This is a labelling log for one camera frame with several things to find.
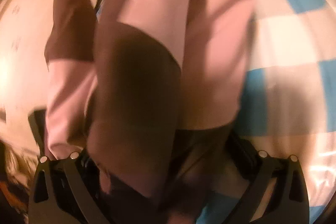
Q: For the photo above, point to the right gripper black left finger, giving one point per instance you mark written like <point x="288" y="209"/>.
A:
<point x="67" y="191"/>

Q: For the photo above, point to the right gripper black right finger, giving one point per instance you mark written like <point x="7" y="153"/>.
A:
<point x="289" y="201"/>

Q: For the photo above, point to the pink and brown hooded jacket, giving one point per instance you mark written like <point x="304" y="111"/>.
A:
<point x="150" y="89"/>

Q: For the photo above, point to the blue white checkered bed cover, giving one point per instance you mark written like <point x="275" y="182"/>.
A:
<point x="287" y="103"/>

